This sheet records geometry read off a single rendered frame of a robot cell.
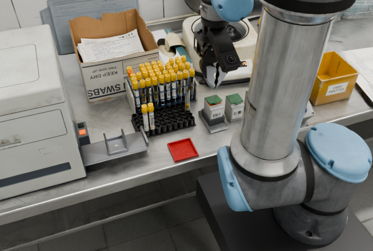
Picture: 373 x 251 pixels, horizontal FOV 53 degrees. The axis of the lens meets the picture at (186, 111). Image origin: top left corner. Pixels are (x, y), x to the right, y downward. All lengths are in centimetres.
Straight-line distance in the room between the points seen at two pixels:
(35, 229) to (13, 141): 86
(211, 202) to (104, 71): 53
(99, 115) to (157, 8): 53
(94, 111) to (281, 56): 80
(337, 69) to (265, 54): 85
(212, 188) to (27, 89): 44
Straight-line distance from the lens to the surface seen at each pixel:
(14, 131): 87
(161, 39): 136
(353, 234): 88
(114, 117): 114
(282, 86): 49
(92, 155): 99
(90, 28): 139
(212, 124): 108
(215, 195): 85
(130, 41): 136
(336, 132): 71
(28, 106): 82
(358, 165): 68
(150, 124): 104
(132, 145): 100
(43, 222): 171
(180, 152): 102
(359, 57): 149
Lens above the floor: 164
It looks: 42 degrees down
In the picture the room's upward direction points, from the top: straight up
